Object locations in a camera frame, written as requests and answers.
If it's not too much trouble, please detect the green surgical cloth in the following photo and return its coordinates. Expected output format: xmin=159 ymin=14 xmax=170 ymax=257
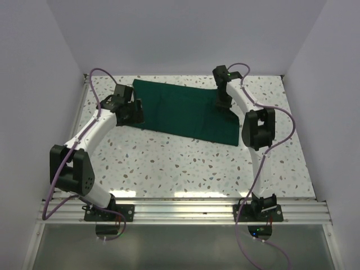
xmin=132 ymin=79 xmax=240 ymax=146

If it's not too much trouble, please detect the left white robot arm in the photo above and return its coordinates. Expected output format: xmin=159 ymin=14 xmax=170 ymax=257
xmin=49 ymin=84 xmax=144 ymax=221

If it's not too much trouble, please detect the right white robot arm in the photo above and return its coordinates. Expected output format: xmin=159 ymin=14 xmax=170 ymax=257
xmin=213 ymin=65 xmax=277 ymax=221

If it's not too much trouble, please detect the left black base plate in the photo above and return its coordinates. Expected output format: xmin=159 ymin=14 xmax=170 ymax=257
xmin=82 ymin=204 xmax=135 ymax=222

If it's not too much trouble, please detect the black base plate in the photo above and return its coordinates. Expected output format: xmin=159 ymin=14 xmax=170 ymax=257
xmin=82 ymin=204 xmax=135 ymax=222
xmin=232 ymin=196 xmax=284 ymax=222

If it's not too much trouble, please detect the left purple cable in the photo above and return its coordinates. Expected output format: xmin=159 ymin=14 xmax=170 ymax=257
xmin=42 ymin=67 xmax=127 ymax=242

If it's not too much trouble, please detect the purple cable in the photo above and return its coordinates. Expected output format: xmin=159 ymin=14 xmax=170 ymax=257
xmin=42 ymin=67 xmax=127 ymax=242
xmin=227 ymin=62 xmax=296 ymax=270

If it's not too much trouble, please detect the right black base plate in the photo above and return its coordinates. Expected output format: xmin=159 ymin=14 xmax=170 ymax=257
xmin=232 ymin=196 xmax=284 ymax=222

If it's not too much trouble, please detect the aluminium mounting rail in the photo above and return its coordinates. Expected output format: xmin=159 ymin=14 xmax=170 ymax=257
xmin=36 ymin=198 xmax=332 ymax=225

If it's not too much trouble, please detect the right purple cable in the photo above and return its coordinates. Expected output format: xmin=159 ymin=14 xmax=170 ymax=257
xmin=227 ymin=62 xmax=296 ymax=270

